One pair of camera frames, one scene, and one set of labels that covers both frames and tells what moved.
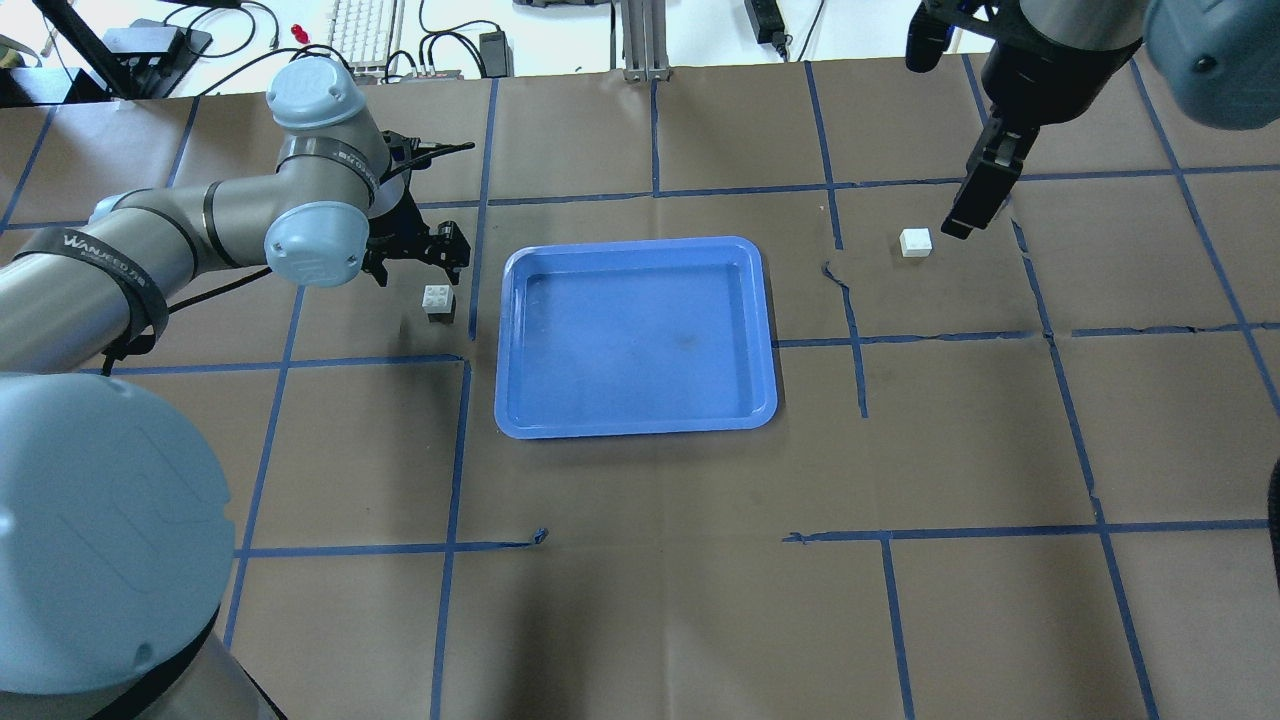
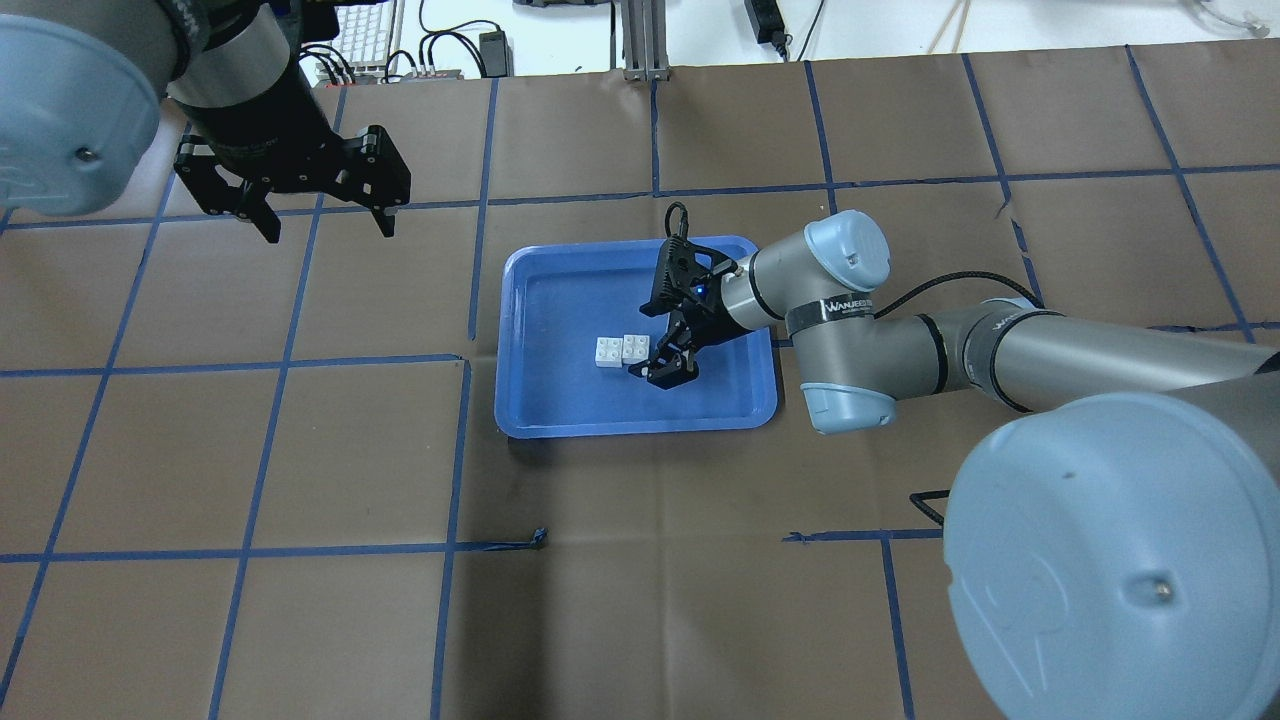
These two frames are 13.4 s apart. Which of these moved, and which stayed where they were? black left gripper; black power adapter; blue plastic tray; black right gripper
Moved: black right gripper; black left gripper
Stayed: blue plastic tray; black power adapter
